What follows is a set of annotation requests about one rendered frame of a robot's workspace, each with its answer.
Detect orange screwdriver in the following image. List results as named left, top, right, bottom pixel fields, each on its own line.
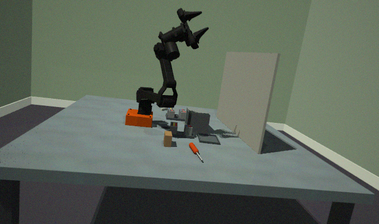
left=189, top=143, right=203, bottom=160

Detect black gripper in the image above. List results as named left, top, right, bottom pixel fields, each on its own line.
left=171, top=8, right=209, bottom=49

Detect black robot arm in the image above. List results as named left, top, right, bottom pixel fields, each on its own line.
left=136, top=31, right=180, bottom=116

